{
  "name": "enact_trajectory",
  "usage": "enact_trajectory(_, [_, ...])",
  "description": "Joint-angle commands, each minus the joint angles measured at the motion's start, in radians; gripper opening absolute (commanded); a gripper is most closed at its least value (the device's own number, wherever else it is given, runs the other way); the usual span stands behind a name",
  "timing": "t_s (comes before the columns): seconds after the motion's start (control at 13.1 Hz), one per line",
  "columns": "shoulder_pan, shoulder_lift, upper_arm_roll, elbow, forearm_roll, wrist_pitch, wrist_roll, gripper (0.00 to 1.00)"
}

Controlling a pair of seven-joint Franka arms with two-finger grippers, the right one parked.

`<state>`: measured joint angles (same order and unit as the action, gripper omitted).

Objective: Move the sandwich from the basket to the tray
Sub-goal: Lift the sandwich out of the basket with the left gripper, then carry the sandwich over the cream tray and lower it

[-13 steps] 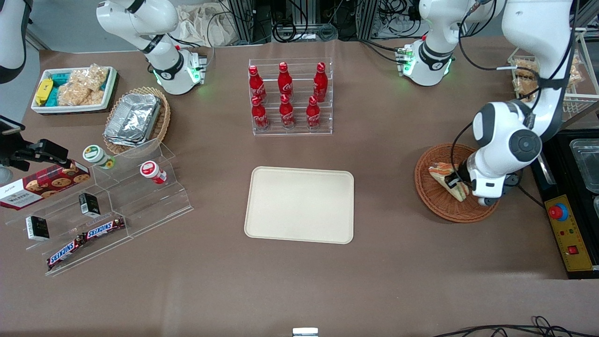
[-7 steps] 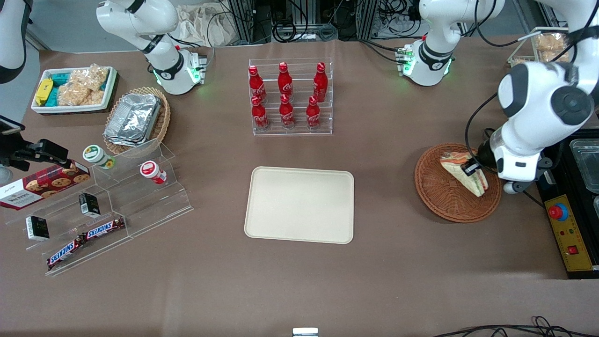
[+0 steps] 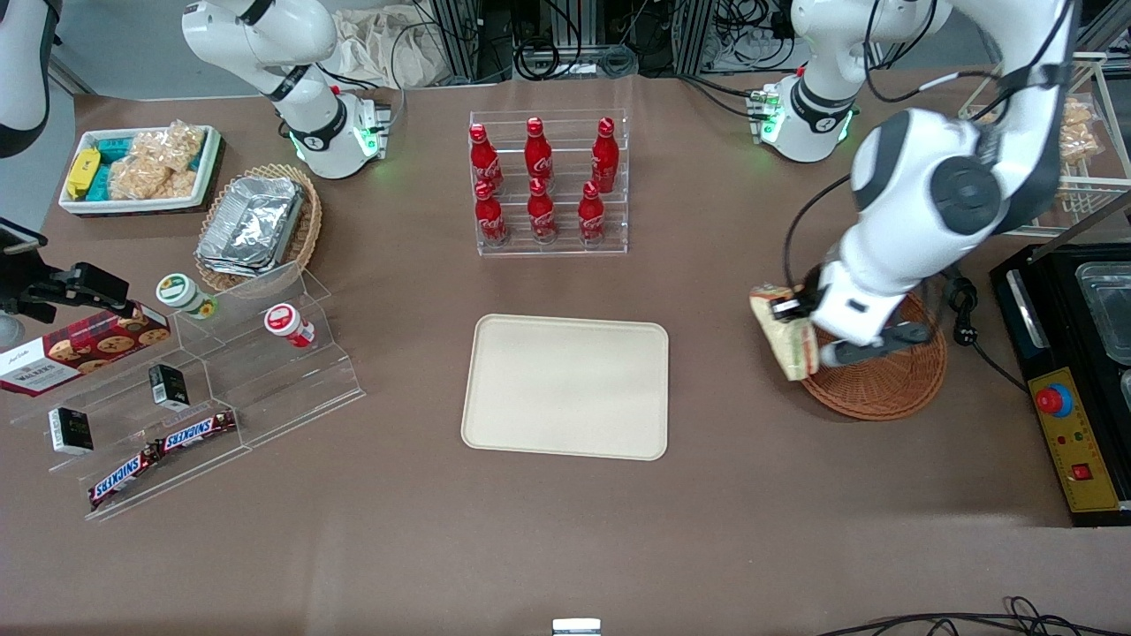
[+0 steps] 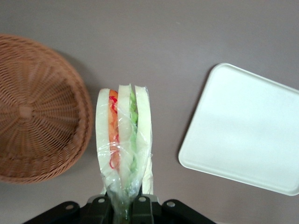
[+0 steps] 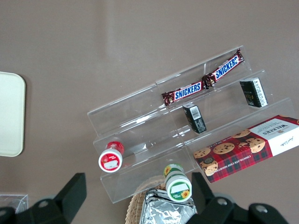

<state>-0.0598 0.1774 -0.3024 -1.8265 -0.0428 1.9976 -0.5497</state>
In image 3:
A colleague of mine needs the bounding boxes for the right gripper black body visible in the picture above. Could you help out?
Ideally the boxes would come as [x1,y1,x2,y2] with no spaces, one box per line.
[0,263,85,310]

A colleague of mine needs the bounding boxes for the triangle sandwich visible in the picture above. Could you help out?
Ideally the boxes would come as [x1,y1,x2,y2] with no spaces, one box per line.
[749,283,819,382]

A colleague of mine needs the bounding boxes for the brown wicker basket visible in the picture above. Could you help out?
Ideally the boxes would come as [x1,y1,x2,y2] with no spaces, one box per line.
[800,291,948,421]

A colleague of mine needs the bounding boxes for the light wicker basket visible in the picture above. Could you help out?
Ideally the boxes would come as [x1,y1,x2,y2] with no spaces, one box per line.
[194,163,323,294]

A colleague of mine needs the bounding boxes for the cream rectangular tray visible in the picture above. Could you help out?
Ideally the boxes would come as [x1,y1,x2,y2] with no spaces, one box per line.
[460,314,670,461]

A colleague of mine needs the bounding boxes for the Walkers red tartan cookie box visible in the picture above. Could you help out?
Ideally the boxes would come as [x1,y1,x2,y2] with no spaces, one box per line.
[0,303,171,398]

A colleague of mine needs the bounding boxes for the green lid sunflower jar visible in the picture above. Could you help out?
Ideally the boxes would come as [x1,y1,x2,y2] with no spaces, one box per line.
[156,273,219,321]

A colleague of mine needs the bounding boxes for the rice cracker bag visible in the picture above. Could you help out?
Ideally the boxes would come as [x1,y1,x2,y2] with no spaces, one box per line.
[133,122,207,173]
[108,157,198,201]

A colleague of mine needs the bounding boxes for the yellow snack packet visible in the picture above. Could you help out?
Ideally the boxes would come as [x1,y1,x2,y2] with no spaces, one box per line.
[66,148,102,201]

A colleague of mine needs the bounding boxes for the small black carton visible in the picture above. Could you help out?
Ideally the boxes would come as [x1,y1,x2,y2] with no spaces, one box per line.
[48,407,95,456]
[148,363,190,412]

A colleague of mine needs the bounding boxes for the aluminium foil container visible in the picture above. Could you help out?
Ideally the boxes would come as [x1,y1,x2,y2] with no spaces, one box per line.
[196,175,306,277]

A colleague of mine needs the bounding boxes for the white snack bin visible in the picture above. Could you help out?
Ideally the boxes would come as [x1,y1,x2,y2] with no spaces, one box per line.
[57,124,222,217]

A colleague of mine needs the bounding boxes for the Snickers chocolate bar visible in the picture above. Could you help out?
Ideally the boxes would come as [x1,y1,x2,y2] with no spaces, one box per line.
[88,444,162,511]
[157,410,238,453]

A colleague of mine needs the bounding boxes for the black heating appliance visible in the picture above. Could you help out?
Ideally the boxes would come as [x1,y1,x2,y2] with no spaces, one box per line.
[990,238,1131,528]

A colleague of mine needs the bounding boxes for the red lid jar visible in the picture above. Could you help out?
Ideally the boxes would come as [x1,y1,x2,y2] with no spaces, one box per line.
[264,303,316,349]

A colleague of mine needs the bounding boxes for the clear acrylic stepped shelf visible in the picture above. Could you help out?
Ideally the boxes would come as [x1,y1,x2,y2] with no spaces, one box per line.
[11,261,366,522]

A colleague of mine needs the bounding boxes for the red Coca-Cola bottle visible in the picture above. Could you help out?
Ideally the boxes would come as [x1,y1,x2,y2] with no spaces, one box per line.
[528,177,558,244]
[525,117,554,186]
[468,122,505,193]
[591,117,620,193]
[474,181,509,246]
[578,181,608,244]

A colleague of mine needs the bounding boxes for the clear acrylic bottle rack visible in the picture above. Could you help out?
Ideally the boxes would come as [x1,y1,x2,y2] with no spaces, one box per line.
[468,108,630,258]

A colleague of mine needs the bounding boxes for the steel pan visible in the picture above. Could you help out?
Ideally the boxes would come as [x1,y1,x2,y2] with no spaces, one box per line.
[1075,262,1131,366]

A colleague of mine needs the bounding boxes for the snack bag in clear wrap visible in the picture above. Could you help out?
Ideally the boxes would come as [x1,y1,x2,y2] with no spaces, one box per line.
[1059,97,1107,166]

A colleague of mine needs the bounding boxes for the beige cloth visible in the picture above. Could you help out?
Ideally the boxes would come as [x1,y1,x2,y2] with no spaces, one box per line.
[331,4,444,89]

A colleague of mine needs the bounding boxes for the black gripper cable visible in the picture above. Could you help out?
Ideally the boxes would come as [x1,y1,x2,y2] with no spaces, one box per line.
[782,175,854,297]

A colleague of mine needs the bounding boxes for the black power cable with plug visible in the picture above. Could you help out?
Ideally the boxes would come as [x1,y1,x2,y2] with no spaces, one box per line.
[944,274,1031,395]

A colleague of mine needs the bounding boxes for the white wire rack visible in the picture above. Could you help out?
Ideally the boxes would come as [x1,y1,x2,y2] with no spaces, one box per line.
[961,53,1131,238]

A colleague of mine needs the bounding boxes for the black cable bundle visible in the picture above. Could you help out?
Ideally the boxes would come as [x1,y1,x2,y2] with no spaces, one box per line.
[512,0,639,82]

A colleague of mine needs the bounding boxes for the aluminium frame post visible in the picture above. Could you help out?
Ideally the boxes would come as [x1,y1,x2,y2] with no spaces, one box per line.
[433,0,483,86]

